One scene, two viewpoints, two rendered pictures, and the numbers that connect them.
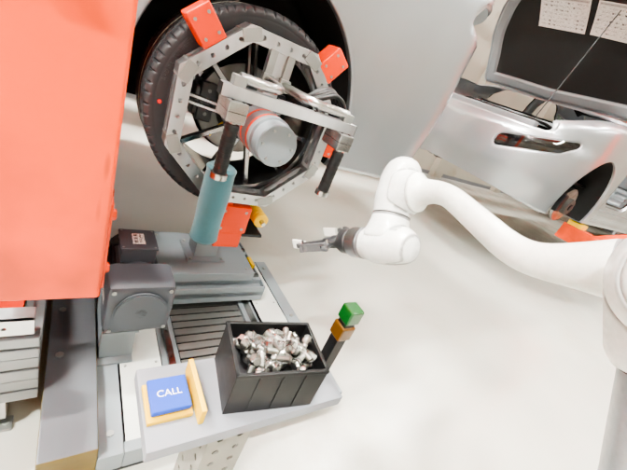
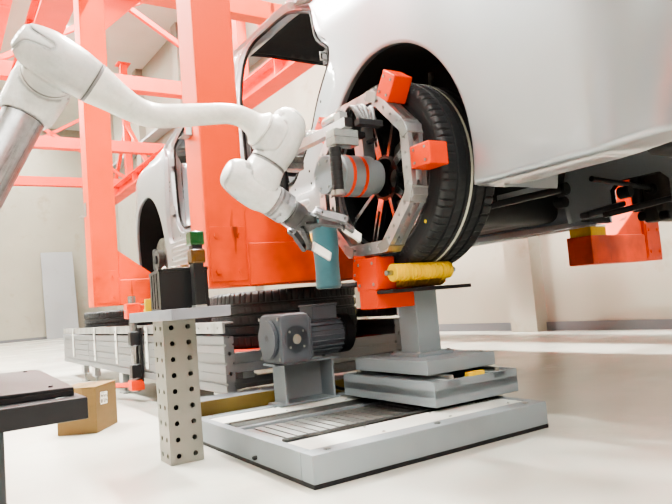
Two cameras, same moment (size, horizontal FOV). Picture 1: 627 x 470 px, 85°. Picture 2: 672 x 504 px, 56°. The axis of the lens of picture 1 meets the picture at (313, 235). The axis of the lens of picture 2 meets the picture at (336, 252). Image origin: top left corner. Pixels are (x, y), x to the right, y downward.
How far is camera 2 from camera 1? 2.31 m
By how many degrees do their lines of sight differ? 98
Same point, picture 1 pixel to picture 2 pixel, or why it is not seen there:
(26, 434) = not seen: hidden behind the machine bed
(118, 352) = (281, 398)
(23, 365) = (222, 359)
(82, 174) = (200, 213)
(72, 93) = (195, 180)
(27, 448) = not seen: hidden behind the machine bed
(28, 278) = not seen: hidden behind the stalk
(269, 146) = (319, 178)
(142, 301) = (265, 326)
